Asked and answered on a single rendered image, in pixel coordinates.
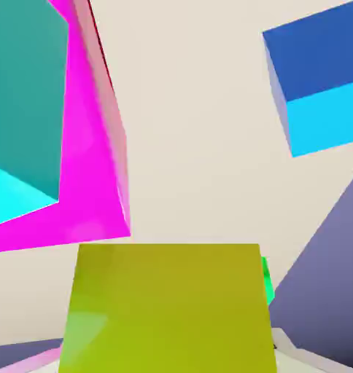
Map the small yellow cube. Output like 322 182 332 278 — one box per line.
58 243 279 373

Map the small green cube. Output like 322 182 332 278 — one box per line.
260 256 276 306

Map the small cyan cube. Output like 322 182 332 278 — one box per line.
0 0 70 228

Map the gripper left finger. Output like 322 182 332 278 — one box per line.
0 345 63 373

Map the large magenta box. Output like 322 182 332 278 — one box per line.
0 0 132 254

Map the small blue cube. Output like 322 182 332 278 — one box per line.
262 0 353 159

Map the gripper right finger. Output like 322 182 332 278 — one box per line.
270 327 353 373

